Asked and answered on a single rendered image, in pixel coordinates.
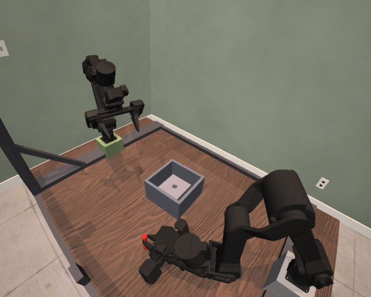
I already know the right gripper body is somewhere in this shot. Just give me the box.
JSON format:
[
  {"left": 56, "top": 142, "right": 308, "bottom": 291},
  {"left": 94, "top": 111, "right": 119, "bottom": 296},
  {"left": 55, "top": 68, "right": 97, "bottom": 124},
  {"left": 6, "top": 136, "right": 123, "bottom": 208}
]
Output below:
[{"left": 139, "top": 218, "right": 190, "bottom": 285}]

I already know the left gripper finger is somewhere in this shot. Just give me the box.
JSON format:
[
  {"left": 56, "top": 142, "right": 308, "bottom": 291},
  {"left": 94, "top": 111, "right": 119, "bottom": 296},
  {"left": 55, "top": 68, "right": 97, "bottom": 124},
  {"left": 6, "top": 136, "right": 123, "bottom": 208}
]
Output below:
[
  {"left": 92, "top": 116, "right": 111, "bottom": 140},
  {"left": 131, "top": 106, "right": 142, "bottom": 132}
]

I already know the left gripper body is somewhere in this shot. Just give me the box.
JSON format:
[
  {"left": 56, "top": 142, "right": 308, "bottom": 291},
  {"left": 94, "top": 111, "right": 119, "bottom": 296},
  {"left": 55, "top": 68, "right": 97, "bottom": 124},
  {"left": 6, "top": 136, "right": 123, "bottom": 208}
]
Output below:
[{"left": 85, "top": 92, "right": 145, "bottom": 128}]

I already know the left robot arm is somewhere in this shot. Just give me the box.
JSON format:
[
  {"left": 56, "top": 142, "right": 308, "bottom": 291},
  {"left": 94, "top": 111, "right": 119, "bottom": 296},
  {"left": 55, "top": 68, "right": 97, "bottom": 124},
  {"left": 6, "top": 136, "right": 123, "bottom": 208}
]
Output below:
[{"left": 82, "top": 55, "right": 129, "bottom": 144}]

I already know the red peg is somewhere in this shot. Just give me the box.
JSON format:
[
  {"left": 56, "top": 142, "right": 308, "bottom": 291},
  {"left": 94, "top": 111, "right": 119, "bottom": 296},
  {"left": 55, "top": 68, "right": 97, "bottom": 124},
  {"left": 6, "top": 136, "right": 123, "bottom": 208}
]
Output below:
[{"left": 142, "top": 234, "right": 147, "bottom": 250}]

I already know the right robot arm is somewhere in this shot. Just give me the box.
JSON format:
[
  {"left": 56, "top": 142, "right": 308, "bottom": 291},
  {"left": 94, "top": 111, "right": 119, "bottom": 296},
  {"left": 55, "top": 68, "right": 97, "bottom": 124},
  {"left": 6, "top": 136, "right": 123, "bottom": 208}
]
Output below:
[{"left": 153, "top": 170, "right": 334, "bottom": 293}]

